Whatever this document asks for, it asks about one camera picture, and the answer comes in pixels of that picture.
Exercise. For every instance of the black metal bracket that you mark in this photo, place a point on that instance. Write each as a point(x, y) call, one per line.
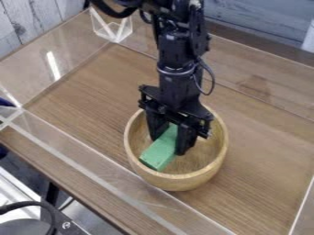
point(66, 226)

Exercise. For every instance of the green rectangular block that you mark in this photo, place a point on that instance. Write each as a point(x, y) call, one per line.
point(159, 153)

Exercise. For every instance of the clear acrylic tray wall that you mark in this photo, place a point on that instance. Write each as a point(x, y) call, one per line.
point(72, 123)

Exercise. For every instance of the brown wooden bowl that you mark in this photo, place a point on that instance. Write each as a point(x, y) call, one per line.
point(188, 170)

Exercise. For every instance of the blue object at edge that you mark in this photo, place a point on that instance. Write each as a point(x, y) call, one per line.
point(4, 102)

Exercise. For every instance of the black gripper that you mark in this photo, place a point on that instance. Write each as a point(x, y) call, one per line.
point(172, 103)

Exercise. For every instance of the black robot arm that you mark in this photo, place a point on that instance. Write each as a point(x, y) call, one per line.
point(179, 31)

